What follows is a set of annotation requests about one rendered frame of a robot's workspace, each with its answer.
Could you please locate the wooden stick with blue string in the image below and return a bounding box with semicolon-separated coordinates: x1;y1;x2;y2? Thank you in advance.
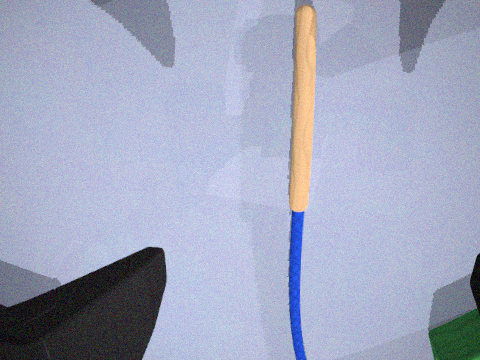
288;5;317;360

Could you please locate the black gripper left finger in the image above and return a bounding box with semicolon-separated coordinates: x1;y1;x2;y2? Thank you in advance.
0;247;167;360

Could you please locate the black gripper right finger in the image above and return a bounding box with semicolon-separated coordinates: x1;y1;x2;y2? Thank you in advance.
471;253;480;313

